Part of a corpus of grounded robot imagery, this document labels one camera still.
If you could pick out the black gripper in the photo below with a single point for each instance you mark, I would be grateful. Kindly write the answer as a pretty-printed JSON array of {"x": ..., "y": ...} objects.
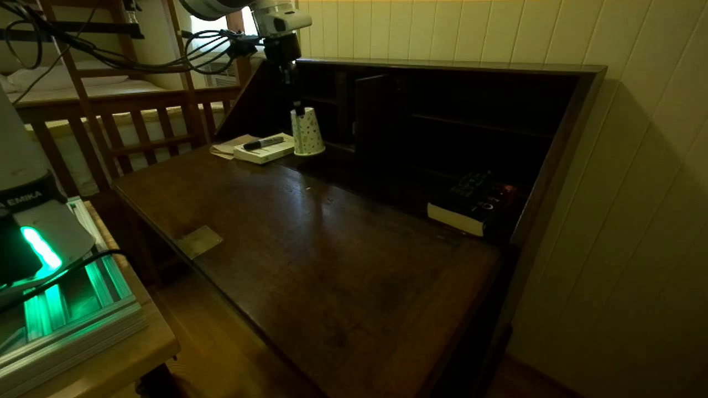
[{"x": 282, "y": 50}]

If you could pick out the speckled paper coffee cup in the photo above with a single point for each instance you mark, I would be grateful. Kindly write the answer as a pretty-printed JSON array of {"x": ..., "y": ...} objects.
[{"x": 308, "y": 133}]

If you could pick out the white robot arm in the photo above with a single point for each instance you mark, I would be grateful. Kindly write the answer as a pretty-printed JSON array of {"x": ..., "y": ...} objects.
[{"x": 244, "y": 10}]

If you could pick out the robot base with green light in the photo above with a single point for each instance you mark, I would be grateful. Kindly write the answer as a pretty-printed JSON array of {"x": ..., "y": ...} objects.
[{"x": 30, "y": 206}]

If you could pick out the black and white marker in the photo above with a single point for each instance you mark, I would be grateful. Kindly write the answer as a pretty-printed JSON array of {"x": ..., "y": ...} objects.
[{"x": 264, "y": 143}]

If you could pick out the wooden chair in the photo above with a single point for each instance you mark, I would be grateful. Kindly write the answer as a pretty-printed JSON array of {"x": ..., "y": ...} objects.
[{"x": 139, "y": 125}]

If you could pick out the small paper label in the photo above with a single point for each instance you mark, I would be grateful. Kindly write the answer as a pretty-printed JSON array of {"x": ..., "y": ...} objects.
[{"x": 199, "y": 242}]

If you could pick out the dark wooden secretary desk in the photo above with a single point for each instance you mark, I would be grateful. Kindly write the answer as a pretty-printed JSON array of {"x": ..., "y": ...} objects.
[{"x": 332, "y": 272}]

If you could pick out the black book with keyboard cover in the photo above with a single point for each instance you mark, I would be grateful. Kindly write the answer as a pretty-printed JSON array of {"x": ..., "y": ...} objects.
[{"x": 472, "y": 201}]

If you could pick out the green lit device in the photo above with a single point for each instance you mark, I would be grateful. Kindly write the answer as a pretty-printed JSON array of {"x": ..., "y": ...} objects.
[{"x": 124, "y": 355}]

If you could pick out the wooden ladder frame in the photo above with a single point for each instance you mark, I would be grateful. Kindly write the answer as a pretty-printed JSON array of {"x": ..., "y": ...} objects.
[{"x": 80, "y": 80}]

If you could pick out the aluminium mounting frame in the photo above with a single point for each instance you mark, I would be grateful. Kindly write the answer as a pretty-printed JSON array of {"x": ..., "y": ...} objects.
[{"x": 80, "y": 301}]

